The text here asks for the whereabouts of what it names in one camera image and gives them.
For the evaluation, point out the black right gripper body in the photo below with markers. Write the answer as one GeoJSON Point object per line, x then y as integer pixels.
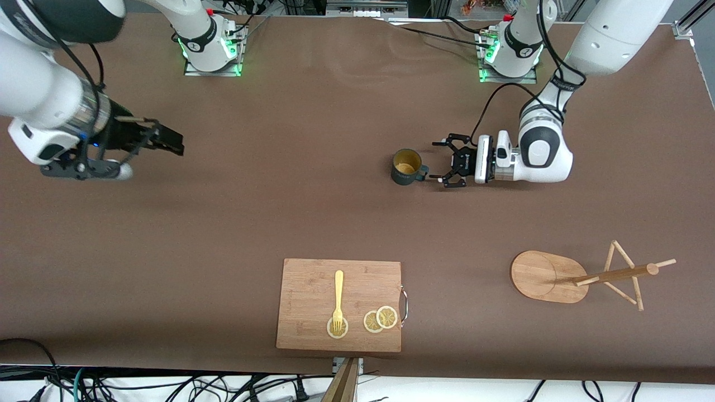
{"type": "Point", "coordinates": [120, 133]}

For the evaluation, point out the teal cup with yellow inside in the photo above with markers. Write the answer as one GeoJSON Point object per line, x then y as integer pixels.
{"type": "Point", "coordinates": [402, 176]}

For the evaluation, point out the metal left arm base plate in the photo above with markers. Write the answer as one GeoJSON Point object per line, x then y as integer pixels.
{"type": "Point", "coordinates": [530, 78]}

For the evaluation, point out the yellow plastic fork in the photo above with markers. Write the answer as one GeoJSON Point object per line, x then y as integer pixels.
{"type": "Point", "coordinates": [338, 290]}

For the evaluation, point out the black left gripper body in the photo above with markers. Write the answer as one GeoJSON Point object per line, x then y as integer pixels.
{"type": "Point", "coordinates": [467, 160]}

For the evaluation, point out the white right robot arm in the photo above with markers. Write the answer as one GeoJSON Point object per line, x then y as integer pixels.
{"type": "Point", "coordinates": [39, 95]}

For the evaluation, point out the wooden pole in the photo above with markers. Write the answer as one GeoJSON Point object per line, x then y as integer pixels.
{"type": "Point", "coordinates": [342, 388]}

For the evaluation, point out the grey power strip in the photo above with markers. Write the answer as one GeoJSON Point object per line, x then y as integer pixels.
{"type": "Point", "coordinates": [363, 8]}

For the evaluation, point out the aluminium frame profile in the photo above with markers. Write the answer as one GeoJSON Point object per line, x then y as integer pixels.
{"type": "Point", "coordinates": [682, 28]}

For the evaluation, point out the metal clamp bracket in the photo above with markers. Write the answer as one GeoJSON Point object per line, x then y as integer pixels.
{"type": "Point", "coordinates": [361, 365]}

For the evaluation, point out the black power plug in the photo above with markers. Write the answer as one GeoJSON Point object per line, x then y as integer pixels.
{"type": "Point", "coordinates": [301, 393]}

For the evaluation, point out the lemon slice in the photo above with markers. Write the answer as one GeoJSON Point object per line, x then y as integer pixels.
{"type": "Point", "coordinates": [346, 329]}
{"type": "Point", "coordinates": [368, 322]}
{"type": "Point", "coordinates": [386, 317]}

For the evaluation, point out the wooden cup rack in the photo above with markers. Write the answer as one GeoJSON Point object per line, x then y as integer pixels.
{"type": "Point", "coordinates": [542, 276]}

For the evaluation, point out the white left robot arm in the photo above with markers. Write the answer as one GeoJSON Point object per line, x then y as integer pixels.
{"type": "Point", "coordinates": [609, 33]}

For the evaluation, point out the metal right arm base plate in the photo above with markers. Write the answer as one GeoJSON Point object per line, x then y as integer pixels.
{"type": "Point", "coordinates": [237, 56]}

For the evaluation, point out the small orange red object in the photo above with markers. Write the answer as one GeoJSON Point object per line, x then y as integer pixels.
{"type": "Point", "coordinates": [473, 6]}

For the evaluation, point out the brown table cover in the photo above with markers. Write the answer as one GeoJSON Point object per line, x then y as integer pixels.
{"type": "Point", "coordinates": [357, 223]}

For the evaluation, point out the wooden cutting board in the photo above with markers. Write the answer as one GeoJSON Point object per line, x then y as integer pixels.
{"type": "Point", "coordinates": [313, 290]}

